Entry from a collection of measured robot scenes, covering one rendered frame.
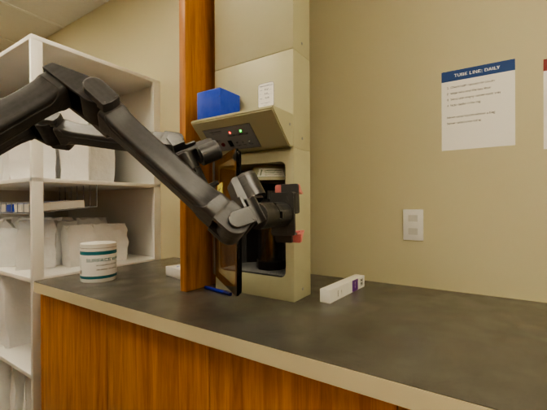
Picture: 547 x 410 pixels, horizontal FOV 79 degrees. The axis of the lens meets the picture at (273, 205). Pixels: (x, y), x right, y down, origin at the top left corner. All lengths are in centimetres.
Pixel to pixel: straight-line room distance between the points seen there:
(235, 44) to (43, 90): 67
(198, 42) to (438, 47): 85
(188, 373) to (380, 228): 84
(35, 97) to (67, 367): 104
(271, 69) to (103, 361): 109
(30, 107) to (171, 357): 68
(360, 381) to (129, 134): 64
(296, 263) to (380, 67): 83
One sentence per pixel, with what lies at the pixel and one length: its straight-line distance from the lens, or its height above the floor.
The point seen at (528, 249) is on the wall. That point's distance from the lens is 132.
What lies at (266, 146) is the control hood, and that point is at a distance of 104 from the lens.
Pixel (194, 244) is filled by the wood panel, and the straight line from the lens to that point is 120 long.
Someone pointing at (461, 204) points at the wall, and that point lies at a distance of 131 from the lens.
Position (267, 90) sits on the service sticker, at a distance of 112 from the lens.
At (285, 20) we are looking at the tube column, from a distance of 117.
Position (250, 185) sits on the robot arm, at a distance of 71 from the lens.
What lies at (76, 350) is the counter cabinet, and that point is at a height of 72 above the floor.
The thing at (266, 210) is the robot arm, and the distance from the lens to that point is 68.
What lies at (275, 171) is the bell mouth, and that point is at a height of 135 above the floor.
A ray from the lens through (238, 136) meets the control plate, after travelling 106.
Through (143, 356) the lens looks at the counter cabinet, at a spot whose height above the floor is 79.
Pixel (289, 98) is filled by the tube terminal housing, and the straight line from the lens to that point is 106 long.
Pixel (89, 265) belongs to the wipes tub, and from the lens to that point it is 146.
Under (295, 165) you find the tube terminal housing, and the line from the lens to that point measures 103.
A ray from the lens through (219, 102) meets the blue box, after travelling 108.
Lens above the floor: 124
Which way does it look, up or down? level
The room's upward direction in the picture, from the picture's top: straight up
